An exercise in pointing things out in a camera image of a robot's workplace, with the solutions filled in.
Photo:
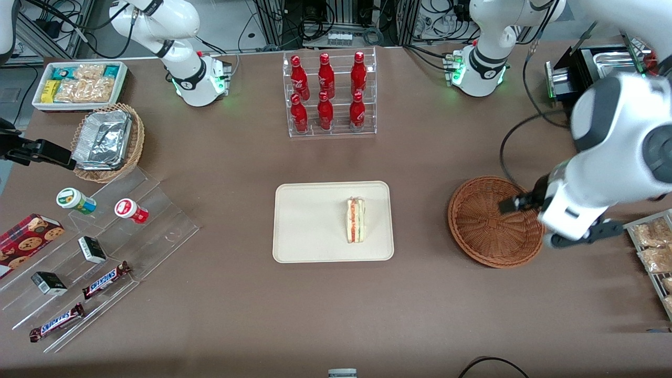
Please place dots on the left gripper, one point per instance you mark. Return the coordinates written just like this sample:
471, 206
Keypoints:
538, 193

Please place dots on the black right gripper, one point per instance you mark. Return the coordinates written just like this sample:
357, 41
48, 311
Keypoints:
16, 147

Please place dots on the triangular sandwich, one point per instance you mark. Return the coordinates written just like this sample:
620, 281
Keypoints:
355, 220

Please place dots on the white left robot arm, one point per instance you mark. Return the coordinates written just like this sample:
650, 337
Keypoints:
619, 136

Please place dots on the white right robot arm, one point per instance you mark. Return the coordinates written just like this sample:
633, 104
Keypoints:
194, 79

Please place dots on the round brown wicker basket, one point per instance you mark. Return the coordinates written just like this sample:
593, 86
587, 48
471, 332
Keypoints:
488, 226

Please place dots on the light wicker basket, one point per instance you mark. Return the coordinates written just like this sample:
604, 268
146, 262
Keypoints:
135, 142

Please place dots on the beige rectangular tray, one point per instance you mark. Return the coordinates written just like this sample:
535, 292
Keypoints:
310, 221

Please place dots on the white plastic snack bin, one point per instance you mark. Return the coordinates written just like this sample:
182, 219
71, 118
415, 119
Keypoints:
39, 105

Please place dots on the green lid snack cup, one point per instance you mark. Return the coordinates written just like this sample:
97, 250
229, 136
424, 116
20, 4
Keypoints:
73, 200

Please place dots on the stack of foil trays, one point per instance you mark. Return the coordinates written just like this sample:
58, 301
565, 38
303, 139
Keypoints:
102, 139

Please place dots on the yellow snack pack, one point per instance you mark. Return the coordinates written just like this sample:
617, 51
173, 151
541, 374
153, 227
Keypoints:
50, 91

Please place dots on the clear cracker bags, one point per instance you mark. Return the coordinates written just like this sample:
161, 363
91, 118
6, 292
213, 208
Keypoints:
86, 86

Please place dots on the clear bag of crackers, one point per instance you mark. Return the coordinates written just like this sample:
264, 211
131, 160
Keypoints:
651, 233
656, 260

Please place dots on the red cookie box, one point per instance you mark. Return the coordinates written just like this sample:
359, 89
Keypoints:
26, 241

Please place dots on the red lid snack cup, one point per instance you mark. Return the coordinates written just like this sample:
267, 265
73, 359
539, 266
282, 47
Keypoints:
129, 210

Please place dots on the small black box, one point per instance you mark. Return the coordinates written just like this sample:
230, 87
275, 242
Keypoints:
92, 249
49, 283

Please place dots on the clear acrylic stepped display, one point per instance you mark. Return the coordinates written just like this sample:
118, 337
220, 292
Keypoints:
157, 231

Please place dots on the Snickers chocolate bar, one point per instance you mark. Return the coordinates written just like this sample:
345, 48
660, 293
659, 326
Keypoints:
56, 322
106, 280

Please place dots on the black food warmer machine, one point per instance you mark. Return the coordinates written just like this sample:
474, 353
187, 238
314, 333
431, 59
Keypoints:
580, 65

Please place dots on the steel food pan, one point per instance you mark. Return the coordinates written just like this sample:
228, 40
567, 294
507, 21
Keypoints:
611, 63

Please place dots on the red cola bottle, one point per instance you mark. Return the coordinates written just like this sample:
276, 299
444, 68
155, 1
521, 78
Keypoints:
325, 113
298, 76
358, 73
298, 115
357, 111
326, 76

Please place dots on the clear acrylic bottle rack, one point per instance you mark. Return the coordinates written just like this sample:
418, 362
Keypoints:
338, 131

